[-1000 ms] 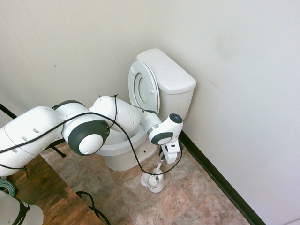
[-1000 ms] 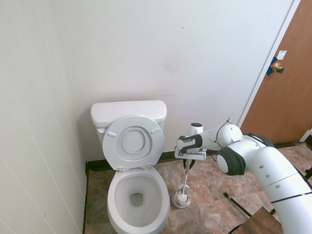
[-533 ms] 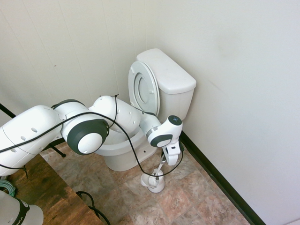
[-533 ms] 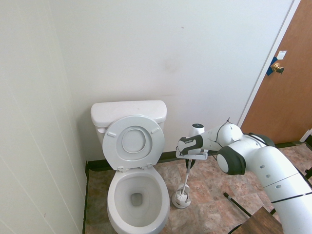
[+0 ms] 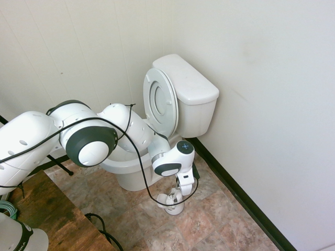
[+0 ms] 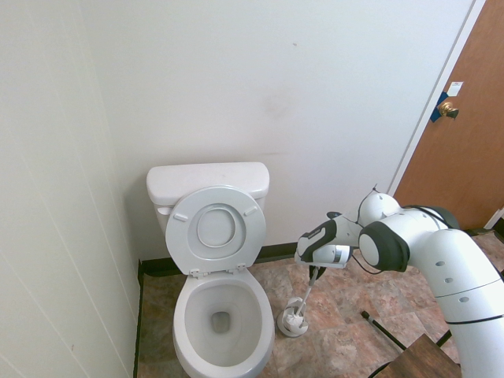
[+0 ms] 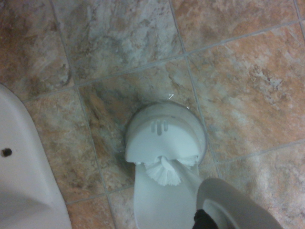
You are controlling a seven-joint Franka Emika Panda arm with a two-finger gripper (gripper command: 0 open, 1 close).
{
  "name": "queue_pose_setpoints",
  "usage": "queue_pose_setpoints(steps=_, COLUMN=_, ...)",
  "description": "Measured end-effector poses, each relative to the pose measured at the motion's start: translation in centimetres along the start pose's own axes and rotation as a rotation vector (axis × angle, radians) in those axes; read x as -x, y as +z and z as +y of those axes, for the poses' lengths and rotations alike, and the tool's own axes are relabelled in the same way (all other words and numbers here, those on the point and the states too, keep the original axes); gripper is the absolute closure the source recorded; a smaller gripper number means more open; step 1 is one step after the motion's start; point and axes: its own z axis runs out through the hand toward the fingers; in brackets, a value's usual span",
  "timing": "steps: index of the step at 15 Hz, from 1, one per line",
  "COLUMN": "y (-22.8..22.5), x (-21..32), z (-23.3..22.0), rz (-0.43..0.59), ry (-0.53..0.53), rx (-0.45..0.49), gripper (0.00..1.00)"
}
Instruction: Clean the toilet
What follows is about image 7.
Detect white toilet brush grey handle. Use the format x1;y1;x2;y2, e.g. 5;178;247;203
137;155;284;229

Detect white toilet brush holder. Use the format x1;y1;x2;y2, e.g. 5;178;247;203
123;102;207;229

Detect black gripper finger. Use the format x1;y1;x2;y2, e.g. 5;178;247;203
192;208;220;229

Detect white toilet bowl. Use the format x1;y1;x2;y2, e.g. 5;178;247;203
0;83;73;229

